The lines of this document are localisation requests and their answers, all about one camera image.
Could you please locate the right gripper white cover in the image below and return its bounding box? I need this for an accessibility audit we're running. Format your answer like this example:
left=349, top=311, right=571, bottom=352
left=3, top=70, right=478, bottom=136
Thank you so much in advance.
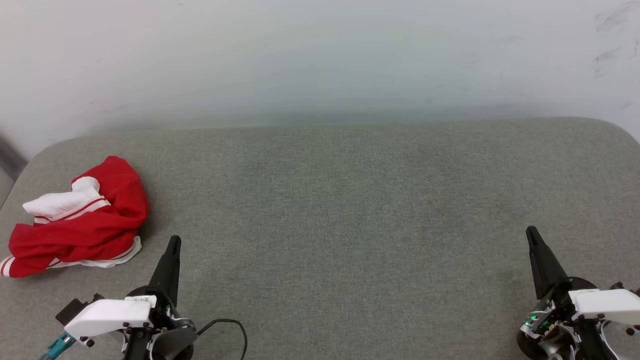
left=516, top=226, right=640, bottom=360

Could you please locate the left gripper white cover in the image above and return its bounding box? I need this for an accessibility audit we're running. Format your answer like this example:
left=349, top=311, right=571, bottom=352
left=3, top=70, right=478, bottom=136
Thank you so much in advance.
left=64, top=235, right=197, bottom=360

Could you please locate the red and white shirt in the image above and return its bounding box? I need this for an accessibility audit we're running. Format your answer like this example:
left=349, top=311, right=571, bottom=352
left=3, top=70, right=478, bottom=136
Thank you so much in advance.
left=0, top=155, right=150, bottom=278

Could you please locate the thin black cable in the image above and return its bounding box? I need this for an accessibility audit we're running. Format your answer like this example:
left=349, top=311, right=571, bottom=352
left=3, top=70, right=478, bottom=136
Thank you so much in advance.
left=196, top=318, right=248, bottom=360

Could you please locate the teal cable connector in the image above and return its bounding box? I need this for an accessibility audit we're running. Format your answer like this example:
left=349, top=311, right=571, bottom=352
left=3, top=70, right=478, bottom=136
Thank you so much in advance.
left=40, top=332, right=76, bottom=360

